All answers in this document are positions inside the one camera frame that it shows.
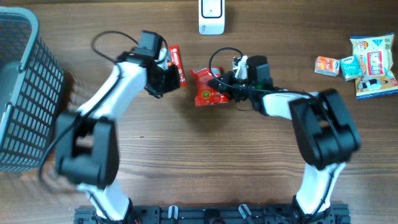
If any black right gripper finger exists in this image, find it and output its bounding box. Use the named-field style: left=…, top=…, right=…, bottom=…
left=207, top=79, right=231, bottom=97
left=214, top=71, right=236, bottom=84

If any red Hacks candy bag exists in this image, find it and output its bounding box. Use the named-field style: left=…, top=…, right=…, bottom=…
left=190, top=67, right=229, bottom=107

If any red coffee stick sachet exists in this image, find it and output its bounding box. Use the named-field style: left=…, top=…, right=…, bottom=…
left=169, top=45, right=187, bottom=87

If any orange small carton box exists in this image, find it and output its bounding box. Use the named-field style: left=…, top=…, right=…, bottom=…
left=314, top=56, right=340, bottom=77

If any teal Kleenex tissue pack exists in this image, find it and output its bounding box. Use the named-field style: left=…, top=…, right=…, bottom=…
left=340, top=55, right=363, bottom=82

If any yellow white snack bag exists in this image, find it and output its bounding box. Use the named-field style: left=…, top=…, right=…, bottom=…
left=350, top=32, right=397, bottom=100

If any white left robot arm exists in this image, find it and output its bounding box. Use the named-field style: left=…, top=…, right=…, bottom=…
left=54, top=30, right=180, bottom=223

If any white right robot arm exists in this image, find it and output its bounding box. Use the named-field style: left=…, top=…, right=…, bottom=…
left=207, top=55, right=361, bottom=223

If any white barcode scanner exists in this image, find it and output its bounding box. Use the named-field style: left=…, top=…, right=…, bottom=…
left=198, top=0, right=226, bottom=35

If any grey plastic shopping basket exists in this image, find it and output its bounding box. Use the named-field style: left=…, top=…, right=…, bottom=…
left=1, top=7, right=66, bottom=172

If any black aluminium mounting rail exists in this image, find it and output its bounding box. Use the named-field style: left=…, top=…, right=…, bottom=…
left=73, top=203, right=351, bottom=224

